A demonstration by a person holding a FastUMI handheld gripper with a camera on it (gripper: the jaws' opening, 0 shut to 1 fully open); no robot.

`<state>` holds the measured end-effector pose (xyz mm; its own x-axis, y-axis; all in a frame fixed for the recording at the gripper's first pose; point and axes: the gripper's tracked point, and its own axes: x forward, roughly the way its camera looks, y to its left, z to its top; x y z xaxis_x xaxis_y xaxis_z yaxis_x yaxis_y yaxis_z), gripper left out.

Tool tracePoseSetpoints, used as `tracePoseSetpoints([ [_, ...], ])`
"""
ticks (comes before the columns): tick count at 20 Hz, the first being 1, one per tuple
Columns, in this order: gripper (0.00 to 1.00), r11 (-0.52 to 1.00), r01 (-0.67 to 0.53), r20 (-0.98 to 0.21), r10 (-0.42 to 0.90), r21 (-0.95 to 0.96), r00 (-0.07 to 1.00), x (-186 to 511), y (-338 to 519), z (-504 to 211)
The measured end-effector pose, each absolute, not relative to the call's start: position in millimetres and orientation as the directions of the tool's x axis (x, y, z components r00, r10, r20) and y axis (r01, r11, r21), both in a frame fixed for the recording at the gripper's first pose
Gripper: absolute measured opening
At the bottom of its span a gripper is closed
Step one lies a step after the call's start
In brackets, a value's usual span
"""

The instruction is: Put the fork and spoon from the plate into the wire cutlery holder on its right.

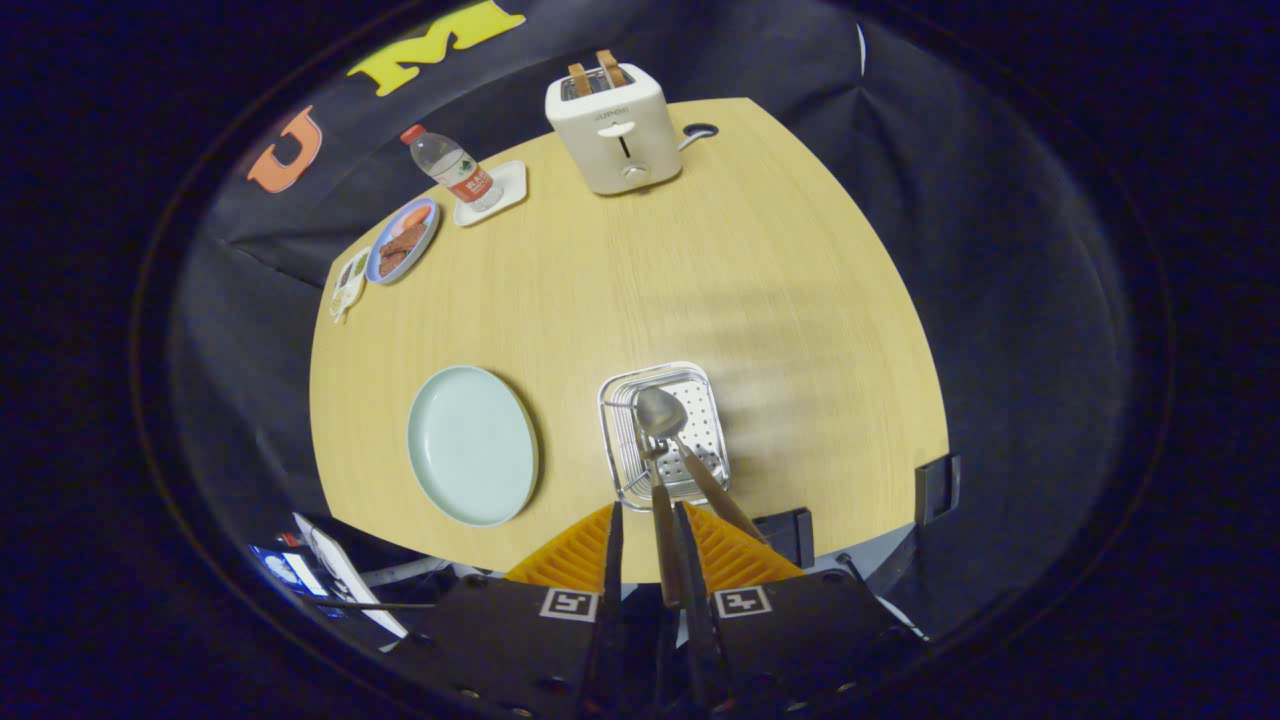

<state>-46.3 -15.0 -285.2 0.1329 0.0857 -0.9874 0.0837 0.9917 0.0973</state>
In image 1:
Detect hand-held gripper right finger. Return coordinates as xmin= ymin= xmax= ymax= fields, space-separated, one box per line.
xmin=672 ymin=502 xmax=928 ymax=719

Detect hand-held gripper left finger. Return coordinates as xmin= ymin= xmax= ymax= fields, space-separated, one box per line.
xmin=385 ymin=503 xmax=627 ymax=720

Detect wooden handled fork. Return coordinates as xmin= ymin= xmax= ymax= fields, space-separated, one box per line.
xmin=636 ymin=405 xmax=691 ymax=611

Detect silver metal spoon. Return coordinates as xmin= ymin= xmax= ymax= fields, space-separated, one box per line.
xmin=635 ymin=385 xmax=769 ymax=546

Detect black table clamp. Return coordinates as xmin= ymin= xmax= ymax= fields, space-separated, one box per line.
xmin=915 ymin=453 xmax=963 ymax=526
xmin=755 ymin=507 xmax=816 ymax=569

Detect white board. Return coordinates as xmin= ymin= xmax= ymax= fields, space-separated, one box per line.
xmin=292 ymin=512 xmax=411 ymax=641

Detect pale green plate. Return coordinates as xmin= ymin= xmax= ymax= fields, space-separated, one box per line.
xmin=406 ymin=365 xmax=541 ymax=528

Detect blue lit screen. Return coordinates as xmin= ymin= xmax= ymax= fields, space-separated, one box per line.
xmin=248 ymin=543 xmax=331 ymax=601

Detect black backdrop cloth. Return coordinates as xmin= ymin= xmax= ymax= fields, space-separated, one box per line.
xmin=170 ymin=0 xmax=1136 ymax=641

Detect blue plate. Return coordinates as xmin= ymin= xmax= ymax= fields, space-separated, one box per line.
xmin=365 ymin=197 xmax=441 ymax=286

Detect small white sauce tray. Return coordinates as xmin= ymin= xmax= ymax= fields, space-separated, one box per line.
xmin=329 ymin=247 xmax=372 ymax=323

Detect brown meat slices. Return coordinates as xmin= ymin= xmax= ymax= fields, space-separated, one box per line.
xmin=378 ymin=220 xmax=429 ymax=277

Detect white square coaster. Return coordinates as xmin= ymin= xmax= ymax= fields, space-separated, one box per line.
xmin=454 ymin=160 xmax=529 ymax=228

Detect clear plastic water bottle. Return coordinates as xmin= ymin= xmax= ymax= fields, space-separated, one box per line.
xmin=400 ymin=124 xmax=504 ymax=213

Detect white toaster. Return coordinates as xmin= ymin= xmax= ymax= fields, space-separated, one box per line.
xmin=545 ymin=63 xmax=684 ymax=196

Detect thin black cable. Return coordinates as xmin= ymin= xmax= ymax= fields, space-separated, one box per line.
xmin=300 ymin=597 xmax=441 ymax=612

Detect white wire drain basket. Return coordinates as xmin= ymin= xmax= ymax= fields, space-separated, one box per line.
xmin=598 ymin=362 xmax=731 ymax=511

